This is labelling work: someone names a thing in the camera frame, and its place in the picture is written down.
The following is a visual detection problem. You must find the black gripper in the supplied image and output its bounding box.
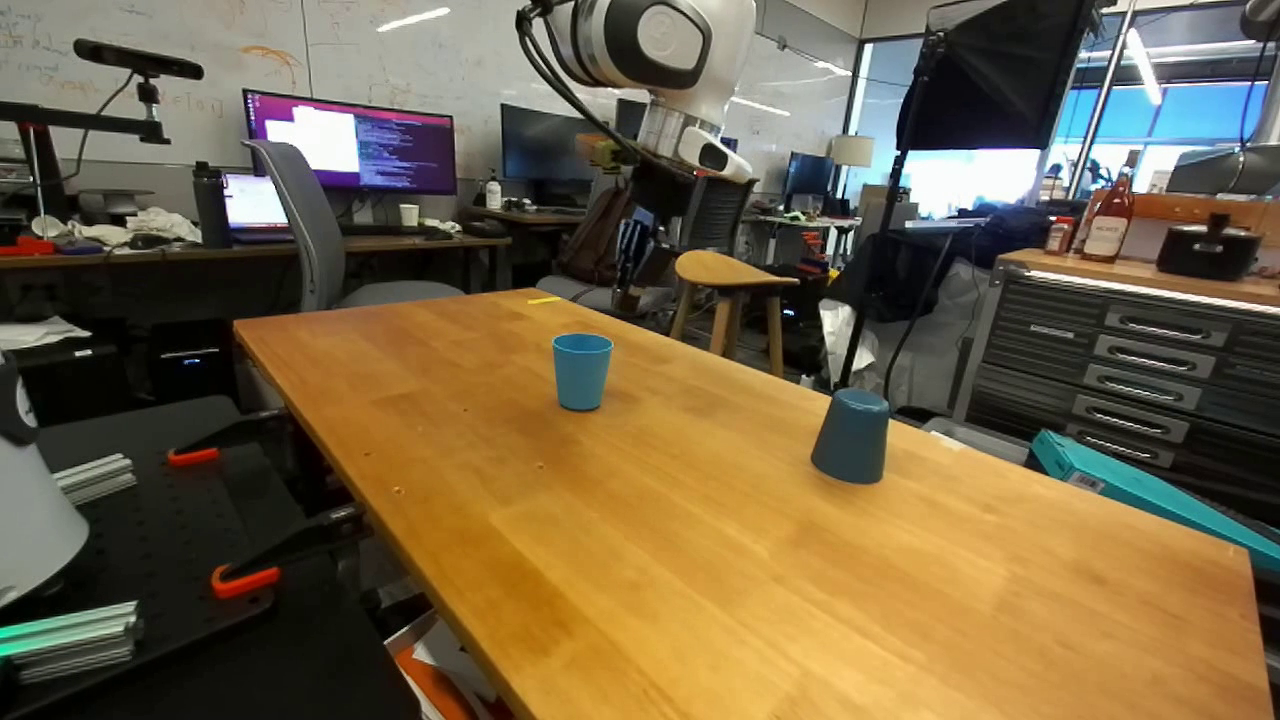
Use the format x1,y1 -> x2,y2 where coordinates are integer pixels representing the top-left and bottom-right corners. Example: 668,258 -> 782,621
610,158 -> 695,322

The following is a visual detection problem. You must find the light blue cup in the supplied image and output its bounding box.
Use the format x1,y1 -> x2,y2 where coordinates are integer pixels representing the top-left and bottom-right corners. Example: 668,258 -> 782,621
546,334 -> 619,418

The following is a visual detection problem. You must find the dark blue cup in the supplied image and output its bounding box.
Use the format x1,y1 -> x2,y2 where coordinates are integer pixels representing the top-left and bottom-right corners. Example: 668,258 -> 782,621
808,385 -> 897,490

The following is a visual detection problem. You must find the black softbox light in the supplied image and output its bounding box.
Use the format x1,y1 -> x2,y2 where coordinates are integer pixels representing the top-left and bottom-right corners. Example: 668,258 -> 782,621
890,0 -> 1100,158

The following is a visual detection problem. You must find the wooden stool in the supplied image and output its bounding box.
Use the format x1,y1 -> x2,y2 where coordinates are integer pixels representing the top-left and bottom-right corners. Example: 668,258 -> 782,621
668,245 -> 805,379

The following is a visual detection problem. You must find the black computer monitor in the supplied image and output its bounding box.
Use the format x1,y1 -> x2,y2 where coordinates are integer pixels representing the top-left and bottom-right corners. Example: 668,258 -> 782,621
496,101 -> 633,212

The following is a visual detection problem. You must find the white shade table lamp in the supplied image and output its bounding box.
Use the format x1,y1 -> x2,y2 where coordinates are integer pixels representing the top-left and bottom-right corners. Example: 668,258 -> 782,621
825,129 -> 878,172

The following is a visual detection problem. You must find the monitor with purple screen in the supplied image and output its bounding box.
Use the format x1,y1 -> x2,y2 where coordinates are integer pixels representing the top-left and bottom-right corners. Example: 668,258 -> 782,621
240,86 -> 458,200

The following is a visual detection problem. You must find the grey office chair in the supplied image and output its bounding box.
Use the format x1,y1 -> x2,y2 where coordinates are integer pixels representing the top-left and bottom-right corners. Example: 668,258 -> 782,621
243,135 -> 469,315

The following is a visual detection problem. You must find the open laptop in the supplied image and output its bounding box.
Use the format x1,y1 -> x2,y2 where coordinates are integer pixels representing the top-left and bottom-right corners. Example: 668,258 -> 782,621
216,167 -> 295,249

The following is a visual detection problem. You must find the small jar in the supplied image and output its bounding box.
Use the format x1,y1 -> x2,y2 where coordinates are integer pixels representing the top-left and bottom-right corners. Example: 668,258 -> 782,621
1041,212 -> 1079,261

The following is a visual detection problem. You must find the dark wooden desk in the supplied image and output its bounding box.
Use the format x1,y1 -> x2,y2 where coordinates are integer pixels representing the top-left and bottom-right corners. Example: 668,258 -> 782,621
0,230 -> 513,334

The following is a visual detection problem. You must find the red glass bottle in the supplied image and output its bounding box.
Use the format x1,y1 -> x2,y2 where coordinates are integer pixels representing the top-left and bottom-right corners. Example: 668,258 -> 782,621
1073,150 -> 1139,265

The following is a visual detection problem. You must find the grey drawer cabinet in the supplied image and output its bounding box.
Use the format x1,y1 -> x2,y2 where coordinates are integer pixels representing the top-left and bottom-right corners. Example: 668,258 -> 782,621
947,258 -> 1280,528

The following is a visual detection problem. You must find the black side table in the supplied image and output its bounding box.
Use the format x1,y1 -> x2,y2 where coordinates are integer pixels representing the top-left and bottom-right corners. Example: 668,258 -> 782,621
0,389 -> 425,720

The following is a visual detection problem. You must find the teal flat board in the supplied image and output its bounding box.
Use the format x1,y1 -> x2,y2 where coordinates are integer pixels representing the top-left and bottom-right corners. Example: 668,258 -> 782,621
1024,424 -> 1280,579

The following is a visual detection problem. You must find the aluminium extrusion stack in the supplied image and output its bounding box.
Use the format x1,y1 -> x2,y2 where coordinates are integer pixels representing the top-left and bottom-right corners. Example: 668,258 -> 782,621
49,449 -> 139,507
0,595 -> 145,690

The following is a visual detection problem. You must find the black round device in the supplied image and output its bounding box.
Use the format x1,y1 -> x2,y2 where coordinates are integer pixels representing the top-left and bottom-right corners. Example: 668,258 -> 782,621
1153,212 -> 1264,285

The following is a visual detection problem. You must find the white cone shade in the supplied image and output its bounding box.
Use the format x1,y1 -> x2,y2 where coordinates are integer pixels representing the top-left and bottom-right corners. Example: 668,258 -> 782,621
0,355 -> 97,613

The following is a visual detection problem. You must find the orange handled black clamp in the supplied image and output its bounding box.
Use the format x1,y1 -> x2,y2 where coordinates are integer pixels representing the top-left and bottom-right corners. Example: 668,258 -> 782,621
165,403 -> 290,472
209,502 -> 364,603

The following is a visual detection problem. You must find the black camera on stand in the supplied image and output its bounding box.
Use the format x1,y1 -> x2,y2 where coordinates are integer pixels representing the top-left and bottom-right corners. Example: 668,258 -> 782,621
67,38 -> 209,86

